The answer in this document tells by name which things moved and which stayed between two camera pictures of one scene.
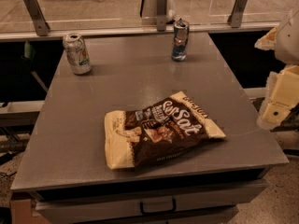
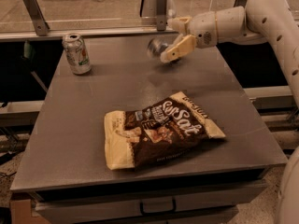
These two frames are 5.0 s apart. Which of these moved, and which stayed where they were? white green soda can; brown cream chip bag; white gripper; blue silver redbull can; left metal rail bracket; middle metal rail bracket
Moved: white gripper; blue silver redbull can
Stayed: middle metal rail bracket; brown cream chip bag; left metal rail bracket; white green soda can
